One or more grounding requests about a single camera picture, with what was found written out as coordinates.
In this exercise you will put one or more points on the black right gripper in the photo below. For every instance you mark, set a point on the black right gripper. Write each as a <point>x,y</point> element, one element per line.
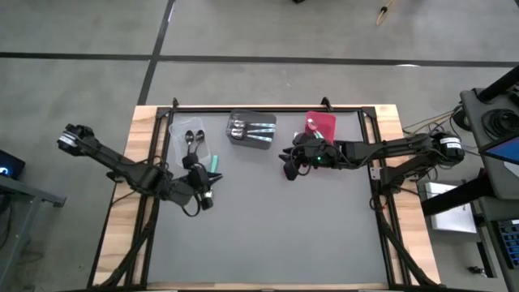
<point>308,156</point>

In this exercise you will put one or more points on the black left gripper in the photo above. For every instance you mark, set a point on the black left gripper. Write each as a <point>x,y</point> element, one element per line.
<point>198,180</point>

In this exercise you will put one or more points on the black metal spoon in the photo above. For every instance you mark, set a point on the black metal spoon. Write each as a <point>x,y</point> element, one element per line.
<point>189,137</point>
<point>199,136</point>

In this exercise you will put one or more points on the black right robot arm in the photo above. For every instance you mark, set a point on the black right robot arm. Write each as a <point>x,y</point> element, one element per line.
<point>385,149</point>

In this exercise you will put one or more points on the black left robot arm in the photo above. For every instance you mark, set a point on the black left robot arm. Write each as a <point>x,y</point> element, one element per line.
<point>121,166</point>

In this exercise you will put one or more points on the dark grey translucent container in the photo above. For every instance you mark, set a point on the dark grey translucent container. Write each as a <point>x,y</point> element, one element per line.
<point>251,144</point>

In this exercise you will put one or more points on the clear plastic container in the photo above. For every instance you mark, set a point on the clear plastic container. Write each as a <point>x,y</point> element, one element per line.
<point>178,142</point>

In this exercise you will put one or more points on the red plastic container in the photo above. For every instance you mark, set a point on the red plastic container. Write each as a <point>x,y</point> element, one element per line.
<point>326,121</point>

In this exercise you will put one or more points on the black table clamp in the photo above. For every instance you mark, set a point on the black table clamp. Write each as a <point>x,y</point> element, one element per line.
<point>175,102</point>
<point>325,103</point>

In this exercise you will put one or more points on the white box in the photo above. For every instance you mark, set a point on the white box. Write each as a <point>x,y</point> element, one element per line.
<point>454,219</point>

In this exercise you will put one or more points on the grey side table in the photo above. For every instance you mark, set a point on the grey side table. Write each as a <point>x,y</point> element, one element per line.
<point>28,194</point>

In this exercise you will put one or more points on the grey equipment cart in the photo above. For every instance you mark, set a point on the grey equipment cart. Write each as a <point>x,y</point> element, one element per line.
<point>472,105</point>

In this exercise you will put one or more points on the black device with blue light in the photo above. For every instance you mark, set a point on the black device with blue light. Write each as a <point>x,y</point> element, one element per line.
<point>10,166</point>

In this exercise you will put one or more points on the blue laptop screen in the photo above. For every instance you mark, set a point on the blue laptop screen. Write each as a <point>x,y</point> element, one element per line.
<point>507,151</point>

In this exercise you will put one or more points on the small black floor object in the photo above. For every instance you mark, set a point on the small black floor object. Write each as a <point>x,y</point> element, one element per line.
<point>476,271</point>

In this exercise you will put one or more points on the black pole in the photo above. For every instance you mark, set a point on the black pole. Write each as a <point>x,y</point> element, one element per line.
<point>500,85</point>

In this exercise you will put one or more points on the keyboard with coloured keys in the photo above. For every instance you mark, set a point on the keyboard with coloured keys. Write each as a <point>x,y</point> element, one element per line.
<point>510,243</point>

